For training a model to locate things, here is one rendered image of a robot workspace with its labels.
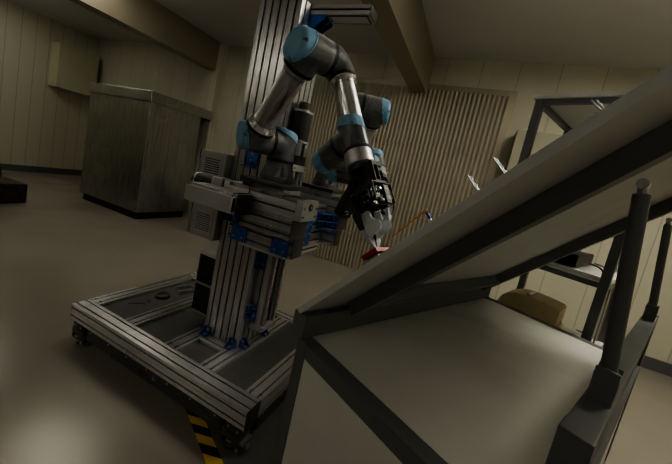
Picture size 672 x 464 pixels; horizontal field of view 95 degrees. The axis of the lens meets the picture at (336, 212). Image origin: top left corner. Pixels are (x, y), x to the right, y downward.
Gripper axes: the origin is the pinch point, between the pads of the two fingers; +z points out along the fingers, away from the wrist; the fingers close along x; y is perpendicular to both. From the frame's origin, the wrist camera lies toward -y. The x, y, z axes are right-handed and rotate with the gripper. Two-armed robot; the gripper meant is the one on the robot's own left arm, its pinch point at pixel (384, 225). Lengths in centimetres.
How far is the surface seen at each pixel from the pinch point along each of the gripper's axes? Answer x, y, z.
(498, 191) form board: 17, 47, 31
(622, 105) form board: 30, 60, 30
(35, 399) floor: -161, -45, 39
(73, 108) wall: -595, -172, -517
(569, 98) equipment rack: 94, -10, -68
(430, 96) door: 82, -139, -291
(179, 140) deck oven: -284, -162, -322
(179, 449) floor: -95, -61, 58
